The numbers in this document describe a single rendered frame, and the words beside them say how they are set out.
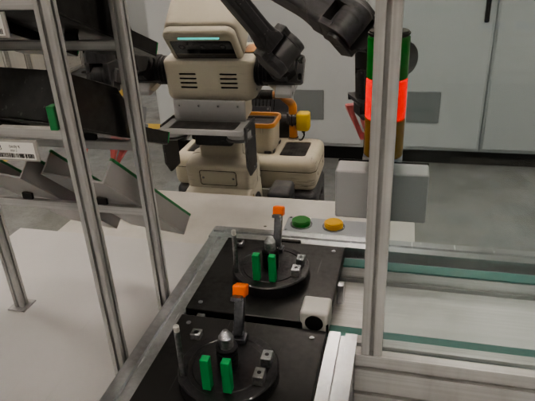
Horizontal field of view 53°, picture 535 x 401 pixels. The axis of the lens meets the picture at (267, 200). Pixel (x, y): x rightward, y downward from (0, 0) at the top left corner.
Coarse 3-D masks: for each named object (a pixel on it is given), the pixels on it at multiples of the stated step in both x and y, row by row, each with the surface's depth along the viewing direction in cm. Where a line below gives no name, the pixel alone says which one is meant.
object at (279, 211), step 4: (276, 208) 99; (280, 208) 99; (284, 208) 100; (272, 212) 100; (276, 212) 99; (280, 212) 99; (284, 212) 101; (272, 216) 98; (276, 216) 98; (280, 216) 99; (276, 220) 100; (280, 220) 100; (276, 224) 100; (280, 224) 100; (276, 228) 100; (280, 228) 100; (276, 232) 100; (280, 232) 100; (276, 236) 100; (280, 236) 100; (276, 240) 100; (280, 240) 100; (276, 244) 100; (280, 244) 100
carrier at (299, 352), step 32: (192, 320) 87; (224, 320) 87; (160, 352) 80; (192, 352) 77; (224, 352) 72; (256, 352) 77; (288, 352) 79; (320, 352) 79; (160, 384) 75; (192, 384) 72; (224, 384) 69; (256, 384) 71; (288, 384) 74
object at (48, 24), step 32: (32, 0) 62; (128, 32) 80; (64, 64) 66; (128, 64) 81; (64, 96) 66; (128, 96) 84; (64, 128) 68; (0, 224) 102; (96, 224) 75; (0, 256) 105; (96, 256) 76; (160, 256) 96; (96, 288) 79; (160, 288) 100
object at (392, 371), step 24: (360, 264) 104; (360, 288) 102; (336, 312) 96; (360, 312) 95; (360, 336) 83; (360, 360) 80; (384, 360) 79; (408, 360) 78; (432, 360) 78; (456, 360) 78; (360, 384) 82; (384, 384) 81; (408, 384) 80; (432, 384) 79; (456, 384) 78; (480, 384) 77; (504, 384) 77; (528, 384) 75
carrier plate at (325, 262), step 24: (216, 264) 102; (312, 264) 100; (336, 264) 100; (216, 288) 95; (312, 288) 93; (336, 288) 93; (192, 312) 90; (216, 312) 89; (264, 312) 88; (288, 312) 88
